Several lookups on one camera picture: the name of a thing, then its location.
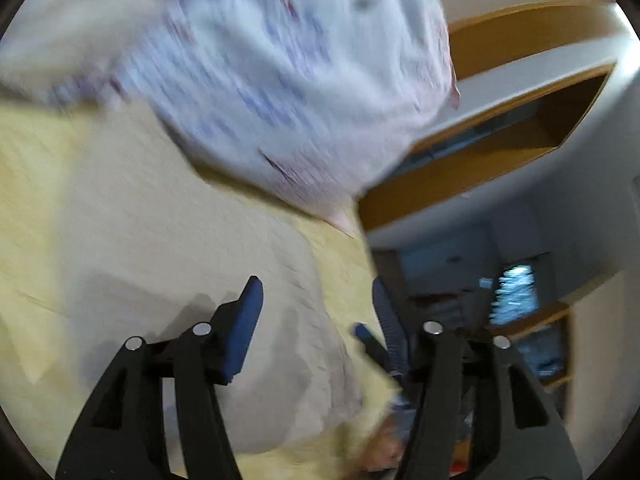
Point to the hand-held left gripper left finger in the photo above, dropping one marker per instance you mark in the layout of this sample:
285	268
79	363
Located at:
245	330

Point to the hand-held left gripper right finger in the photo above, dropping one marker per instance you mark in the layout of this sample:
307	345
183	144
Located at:
387	320

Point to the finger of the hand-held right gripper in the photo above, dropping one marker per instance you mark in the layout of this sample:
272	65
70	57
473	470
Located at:
364	334

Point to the bright window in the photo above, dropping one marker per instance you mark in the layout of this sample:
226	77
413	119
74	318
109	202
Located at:
515	290

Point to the wooden shelf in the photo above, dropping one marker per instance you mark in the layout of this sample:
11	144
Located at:
550	312

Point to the blue floral pillow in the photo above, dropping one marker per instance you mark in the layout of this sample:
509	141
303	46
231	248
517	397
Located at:
300	85

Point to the yellow patterned bed sheet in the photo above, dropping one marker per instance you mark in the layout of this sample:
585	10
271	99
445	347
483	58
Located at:
30	185

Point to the wooden headboard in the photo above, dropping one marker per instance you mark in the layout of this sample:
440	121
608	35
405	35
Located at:
500	40

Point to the pink floral pillow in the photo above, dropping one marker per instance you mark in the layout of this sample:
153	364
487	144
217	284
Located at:
65	25

